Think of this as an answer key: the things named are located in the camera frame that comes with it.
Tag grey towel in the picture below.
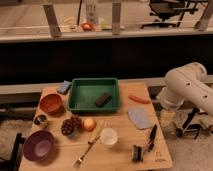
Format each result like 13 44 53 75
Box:
128 108 152 130

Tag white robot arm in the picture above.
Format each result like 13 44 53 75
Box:
157 62 213 116

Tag white paper cup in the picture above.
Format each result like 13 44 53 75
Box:
100 128 118 147

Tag dark brown block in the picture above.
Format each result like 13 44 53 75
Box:
95 93 111 107

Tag green plastic tray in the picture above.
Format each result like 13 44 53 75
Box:
67 78 120 114

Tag orange carrot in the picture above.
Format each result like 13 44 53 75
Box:
129 95 151 104

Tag orange peach fruit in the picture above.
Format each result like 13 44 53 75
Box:
83 118 96 132

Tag blue sponge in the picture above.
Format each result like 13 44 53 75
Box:
57 81 71 95

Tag dark grape bunch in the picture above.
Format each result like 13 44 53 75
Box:
61 116 82 136

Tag orange bowl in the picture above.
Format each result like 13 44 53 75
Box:
39 94 63 115

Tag red apple on shelf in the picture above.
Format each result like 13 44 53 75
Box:
81 22 93 31

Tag black marker pen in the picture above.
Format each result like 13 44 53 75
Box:
148 124 157 151

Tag small dark tin can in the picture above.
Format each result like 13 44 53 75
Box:
34 115 48 128

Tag purple bowl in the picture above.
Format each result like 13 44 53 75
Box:
23 130 54 161

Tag black stand on floor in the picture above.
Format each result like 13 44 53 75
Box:
175 108 213 138

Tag black office chair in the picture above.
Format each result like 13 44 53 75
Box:
141 0 208 29

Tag black chair frame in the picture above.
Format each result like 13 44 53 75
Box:
0 133 25 171

